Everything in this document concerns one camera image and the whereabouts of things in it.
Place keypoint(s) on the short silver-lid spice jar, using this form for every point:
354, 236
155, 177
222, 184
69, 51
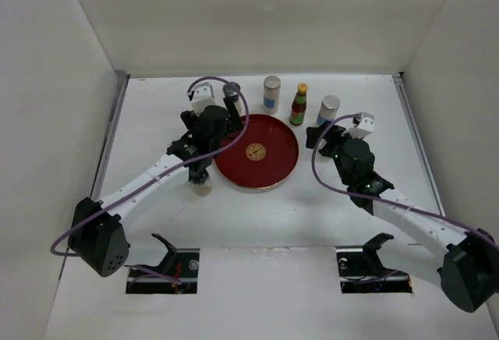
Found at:
328, 109

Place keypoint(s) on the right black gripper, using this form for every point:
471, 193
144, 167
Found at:
309, 129

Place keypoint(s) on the yellow-cap sauce bottle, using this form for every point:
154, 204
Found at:
298, 109

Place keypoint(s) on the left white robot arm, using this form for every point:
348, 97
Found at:
98, 232

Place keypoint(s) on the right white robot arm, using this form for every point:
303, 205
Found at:
460, 260

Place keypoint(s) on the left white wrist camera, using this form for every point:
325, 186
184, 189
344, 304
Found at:
201, 96

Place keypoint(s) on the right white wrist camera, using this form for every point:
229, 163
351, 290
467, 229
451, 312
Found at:
363, 126

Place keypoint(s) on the tall silver-lid spice jar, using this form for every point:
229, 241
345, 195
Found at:
272, 86

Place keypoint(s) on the black-lid spice jar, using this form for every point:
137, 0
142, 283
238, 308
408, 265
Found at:
201, 184

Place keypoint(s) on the red round tray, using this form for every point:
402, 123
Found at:
264, 157

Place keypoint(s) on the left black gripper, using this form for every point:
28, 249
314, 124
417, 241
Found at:
233, 117

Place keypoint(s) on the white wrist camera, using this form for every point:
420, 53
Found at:
201, 96
363, 126

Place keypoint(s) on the chrome-top salt shaker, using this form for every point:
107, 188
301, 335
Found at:
231, 93

